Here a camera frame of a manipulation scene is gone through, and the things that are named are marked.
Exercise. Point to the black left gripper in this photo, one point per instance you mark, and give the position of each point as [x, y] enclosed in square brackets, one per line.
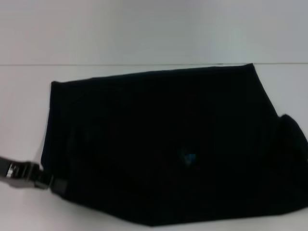
[21, 174]

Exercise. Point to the black shirt with FREE print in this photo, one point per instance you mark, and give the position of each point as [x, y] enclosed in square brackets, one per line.
[156, 132]

